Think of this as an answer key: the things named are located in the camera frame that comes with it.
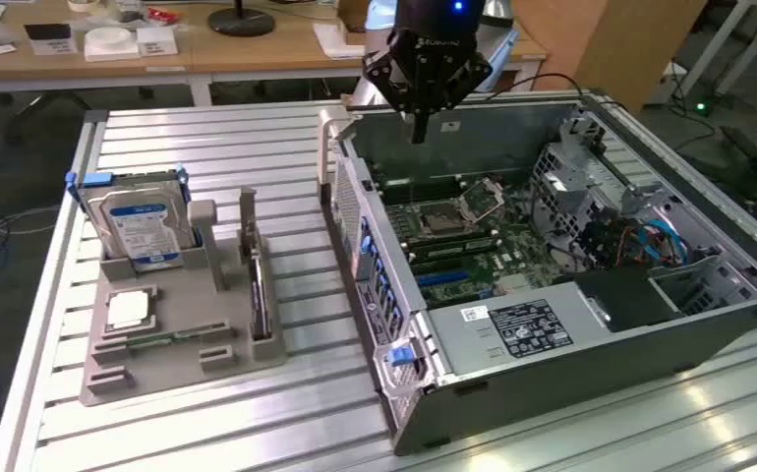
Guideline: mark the wooden desk white frame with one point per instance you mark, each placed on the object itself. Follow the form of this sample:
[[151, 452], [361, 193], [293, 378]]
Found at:
[[241, 54]]

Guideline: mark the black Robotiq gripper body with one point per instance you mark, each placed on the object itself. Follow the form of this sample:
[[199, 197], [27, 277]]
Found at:
[[433, 44]]

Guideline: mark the small white labelled box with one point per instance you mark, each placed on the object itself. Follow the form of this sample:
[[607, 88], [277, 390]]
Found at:
[[157, 43]]

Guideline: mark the CPU socket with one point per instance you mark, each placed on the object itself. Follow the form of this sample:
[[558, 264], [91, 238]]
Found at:
[[442, 218]]

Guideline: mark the hard disk with blue caddy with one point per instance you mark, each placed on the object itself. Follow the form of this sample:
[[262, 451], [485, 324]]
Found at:
[[138, 226]]

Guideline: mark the white tape roll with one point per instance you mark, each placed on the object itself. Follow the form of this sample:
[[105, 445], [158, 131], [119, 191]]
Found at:
[[82, 5]]

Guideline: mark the blue expansion slot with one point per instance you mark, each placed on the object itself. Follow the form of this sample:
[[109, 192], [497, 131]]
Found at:
[[444, 279]]

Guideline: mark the grey plastic parts rack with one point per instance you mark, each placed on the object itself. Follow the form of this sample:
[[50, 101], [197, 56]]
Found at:
[[174, 359]]

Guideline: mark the white box black top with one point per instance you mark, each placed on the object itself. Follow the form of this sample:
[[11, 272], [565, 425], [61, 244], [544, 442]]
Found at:
[[51, 39]]

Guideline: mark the open dark grey PC case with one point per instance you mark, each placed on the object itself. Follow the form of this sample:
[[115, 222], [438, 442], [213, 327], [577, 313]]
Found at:
[[549, 408]]

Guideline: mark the metal socket cover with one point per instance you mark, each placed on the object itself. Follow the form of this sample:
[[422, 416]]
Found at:
[[482, 194]]

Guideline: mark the blue case latch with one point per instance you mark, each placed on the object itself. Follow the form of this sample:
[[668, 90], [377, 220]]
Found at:
[[400, 356]]

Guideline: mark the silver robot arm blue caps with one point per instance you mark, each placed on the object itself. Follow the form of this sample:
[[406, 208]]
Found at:
[[370, 93]]

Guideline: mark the white box with round dish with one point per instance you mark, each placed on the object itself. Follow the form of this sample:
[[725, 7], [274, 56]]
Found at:
[[113, 46]]

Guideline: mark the silver chipset heat sink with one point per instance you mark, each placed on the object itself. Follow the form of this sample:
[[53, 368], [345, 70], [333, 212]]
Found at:
[[517, 284]]

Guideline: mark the white paper stack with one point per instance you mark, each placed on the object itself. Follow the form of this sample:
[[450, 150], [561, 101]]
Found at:
[[338, 41]]

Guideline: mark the black power strip green light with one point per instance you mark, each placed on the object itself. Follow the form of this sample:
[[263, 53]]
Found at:
[[703, 105]]

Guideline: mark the graphics card with metal bracket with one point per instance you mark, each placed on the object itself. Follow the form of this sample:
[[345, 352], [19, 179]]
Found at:
[[249, 221]]

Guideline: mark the metal disk bay cage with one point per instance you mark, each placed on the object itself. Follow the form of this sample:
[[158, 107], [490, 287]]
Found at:
[[568, 196]]

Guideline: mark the green RAM stick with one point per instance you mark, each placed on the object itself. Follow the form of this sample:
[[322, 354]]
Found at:
[[162, 340]]

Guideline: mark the green motherboard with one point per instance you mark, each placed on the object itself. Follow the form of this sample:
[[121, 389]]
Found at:
[[516, 260]]

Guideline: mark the black round lamp base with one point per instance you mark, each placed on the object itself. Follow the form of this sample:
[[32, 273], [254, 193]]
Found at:
[[242, 22]]

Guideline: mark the red packet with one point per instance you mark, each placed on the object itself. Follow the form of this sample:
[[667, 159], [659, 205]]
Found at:
[[163, 16]]

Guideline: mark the wooden cabinet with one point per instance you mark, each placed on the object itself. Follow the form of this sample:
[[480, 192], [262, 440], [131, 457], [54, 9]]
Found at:
[[615, 49]]

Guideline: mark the silver CPU chip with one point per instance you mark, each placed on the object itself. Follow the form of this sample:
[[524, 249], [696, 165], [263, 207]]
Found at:
[[129, 311]]

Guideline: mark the grey power supply with label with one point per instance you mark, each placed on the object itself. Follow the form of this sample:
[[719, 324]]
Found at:
[[470, 334]]

